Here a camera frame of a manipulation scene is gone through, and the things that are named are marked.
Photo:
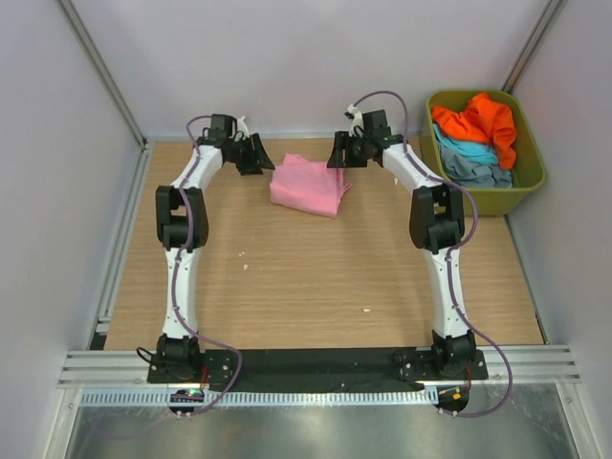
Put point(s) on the left aluminium corner post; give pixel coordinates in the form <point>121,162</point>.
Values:
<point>89,47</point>

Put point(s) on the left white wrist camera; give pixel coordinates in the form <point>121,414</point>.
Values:
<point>242,131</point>

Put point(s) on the light blue t shirt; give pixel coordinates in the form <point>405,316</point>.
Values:
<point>475,152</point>

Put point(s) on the aluminium front rail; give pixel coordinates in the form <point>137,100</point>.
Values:
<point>520,364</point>

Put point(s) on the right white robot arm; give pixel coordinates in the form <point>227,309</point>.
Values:
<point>436,227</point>

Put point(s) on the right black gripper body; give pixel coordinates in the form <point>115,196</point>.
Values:
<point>357,151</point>

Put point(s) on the orange t shirt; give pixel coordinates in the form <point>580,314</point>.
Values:
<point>482,121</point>

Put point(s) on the right aluminium corner post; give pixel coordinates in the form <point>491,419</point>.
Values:
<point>543,25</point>

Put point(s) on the aluminium corner post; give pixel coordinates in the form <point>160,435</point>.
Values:
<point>89,47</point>
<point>543,25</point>

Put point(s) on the olive green plastic bin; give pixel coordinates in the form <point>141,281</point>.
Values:
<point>528,173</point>

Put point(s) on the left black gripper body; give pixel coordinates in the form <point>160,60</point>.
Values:
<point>243,151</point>

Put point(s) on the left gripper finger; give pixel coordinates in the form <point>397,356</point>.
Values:
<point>249,169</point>
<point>262,158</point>

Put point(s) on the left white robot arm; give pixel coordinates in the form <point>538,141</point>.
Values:
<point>182,229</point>

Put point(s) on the slotted cable duct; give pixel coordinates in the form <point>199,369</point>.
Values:
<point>174,397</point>

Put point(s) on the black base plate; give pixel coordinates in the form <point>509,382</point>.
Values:
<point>316,371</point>

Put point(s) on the grey blue t shirt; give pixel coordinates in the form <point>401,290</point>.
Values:
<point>471,174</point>

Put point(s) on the pink t shirt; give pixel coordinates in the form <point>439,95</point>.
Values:
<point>308,186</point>

